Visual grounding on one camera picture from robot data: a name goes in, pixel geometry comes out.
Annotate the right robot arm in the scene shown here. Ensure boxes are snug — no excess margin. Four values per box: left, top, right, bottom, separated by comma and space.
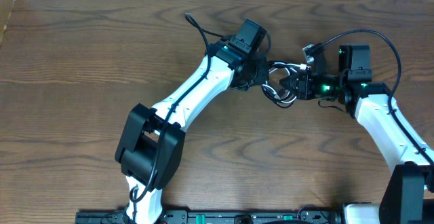
279, 44, 433, 223

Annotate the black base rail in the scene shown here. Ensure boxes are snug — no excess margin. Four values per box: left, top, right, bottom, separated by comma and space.
74, 207, 345, 224

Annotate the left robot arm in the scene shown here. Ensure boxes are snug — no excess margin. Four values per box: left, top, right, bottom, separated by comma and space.
115, 20, 270, 223

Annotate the black usb cable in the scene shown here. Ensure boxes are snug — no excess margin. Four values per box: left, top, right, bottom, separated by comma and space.
260, 60, 299, 109

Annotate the white usb cable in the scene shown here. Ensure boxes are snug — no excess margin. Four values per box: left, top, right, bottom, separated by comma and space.
262, 62, 312, 105

